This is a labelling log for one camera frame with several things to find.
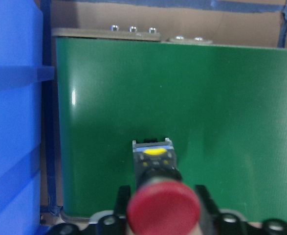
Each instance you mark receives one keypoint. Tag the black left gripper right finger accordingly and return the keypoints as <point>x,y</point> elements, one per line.
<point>208,211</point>

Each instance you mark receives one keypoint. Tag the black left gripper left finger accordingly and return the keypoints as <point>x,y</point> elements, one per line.
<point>120,207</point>

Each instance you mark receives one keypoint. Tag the red push button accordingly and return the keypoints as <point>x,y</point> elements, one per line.
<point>162,204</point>

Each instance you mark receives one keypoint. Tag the green conveyor belt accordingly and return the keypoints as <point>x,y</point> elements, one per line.
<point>224,108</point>

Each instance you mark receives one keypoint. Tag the blue bin left side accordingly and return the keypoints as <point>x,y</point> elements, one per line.
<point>21,76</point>

